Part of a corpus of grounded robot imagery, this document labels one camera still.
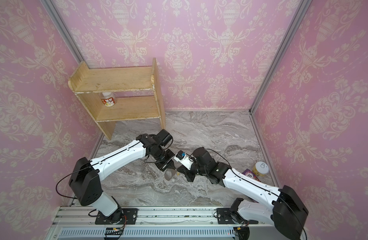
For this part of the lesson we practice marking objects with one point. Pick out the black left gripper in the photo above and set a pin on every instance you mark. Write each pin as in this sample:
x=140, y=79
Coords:
x=168, y=164

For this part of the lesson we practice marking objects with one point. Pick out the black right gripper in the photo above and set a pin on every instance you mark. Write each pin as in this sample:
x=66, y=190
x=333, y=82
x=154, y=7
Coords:
x=186, y=173

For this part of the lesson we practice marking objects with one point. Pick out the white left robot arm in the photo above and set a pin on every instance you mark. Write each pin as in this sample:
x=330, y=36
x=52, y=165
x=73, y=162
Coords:
x=87, y=176

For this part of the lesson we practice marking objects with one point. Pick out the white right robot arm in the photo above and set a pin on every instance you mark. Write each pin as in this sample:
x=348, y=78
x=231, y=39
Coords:
x=281, y=207

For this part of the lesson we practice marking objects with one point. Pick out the purple candy bag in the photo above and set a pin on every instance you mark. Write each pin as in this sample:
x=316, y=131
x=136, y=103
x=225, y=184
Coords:
x=251, y=174

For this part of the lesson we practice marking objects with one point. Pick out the white round jar yellow base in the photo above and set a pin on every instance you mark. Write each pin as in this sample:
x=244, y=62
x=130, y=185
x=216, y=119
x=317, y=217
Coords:
x=260, y=169

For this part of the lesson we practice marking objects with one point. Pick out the small bottle red label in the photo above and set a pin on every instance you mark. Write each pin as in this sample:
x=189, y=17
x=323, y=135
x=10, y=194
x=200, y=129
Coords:
x=108, y=99

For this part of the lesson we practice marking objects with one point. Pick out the wooden two-tier shelf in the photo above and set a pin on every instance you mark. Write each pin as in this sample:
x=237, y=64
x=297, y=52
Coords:
x=137, y=90

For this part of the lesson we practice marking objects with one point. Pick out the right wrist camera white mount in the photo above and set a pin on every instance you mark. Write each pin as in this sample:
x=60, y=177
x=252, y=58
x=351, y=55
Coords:
x=184, y=159

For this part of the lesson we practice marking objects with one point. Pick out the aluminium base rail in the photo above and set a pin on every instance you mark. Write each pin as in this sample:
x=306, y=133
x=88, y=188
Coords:
x=241, y=221

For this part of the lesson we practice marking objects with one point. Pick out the aluminium corner wall profile left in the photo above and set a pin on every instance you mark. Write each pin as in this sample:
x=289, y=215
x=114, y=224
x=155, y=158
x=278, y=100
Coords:
x=62, y=28

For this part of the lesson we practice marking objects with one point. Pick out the aluminium corner wall profile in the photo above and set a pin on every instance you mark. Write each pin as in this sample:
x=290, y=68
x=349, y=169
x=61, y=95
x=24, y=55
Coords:
x=287, y=39
x=62, y=28

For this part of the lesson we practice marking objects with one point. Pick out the aluminium corner wall profile right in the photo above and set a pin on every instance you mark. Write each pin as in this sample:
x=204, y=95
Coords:
x=287, y=39

